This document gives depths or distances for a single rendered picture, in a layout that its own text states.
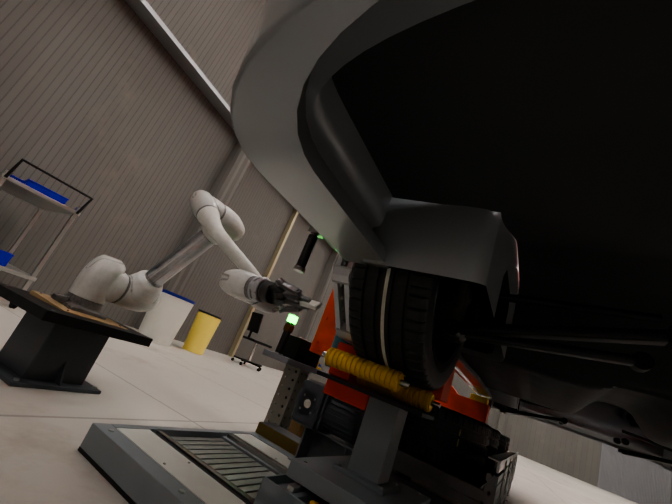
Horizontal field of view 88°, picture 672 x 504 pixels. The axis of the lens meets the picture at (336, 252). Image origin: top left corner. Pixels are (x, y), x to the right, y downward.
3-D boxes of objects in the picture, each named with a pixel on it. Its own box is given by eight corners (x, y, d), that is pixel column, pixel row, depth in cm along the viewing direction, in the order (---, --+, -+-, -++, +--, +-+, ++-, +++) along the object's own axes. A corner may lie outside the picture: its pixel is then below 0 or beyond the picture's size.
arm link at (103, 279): (61, 287, 162) (90, 246, 169) (99, 300, 177) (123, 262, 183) (76, 296, 153) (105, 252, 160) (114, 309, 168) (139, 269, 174)
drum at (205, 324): (194, 350, 531) (211, 314, 549) (209, 358, 511) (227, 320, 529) (174, 344, 502) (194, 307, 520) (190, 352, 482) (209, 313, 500)
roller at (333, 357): (402, 394, 94) (408, 373, 96) (315, 360, 110) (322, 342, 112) (408, 397, 99) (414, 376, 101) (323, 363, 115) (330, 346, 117)
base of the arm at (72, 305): (40, 294, 156) (48, 282, 158) (87, 308, 174) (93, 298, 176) (59, 306, 147) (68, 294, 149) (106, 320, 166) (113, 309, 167)
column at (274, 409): (269, 450, 178) (301, 368, 191) (255, 441, 183) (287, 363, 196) (280, 450, 186) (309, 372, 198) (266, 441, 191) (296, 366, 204)
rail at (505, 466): (491, 528, 126) (503, 463, 132) (474, 519, 129) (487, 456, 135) (512, 479, 320) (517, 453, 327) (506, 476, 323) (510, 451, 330)
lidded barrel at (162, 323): (158, 340, 483) (180, 297, 502) (180, 351, 454) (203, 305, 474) (124, 329, 442) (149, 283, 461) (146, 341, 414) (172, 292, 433)
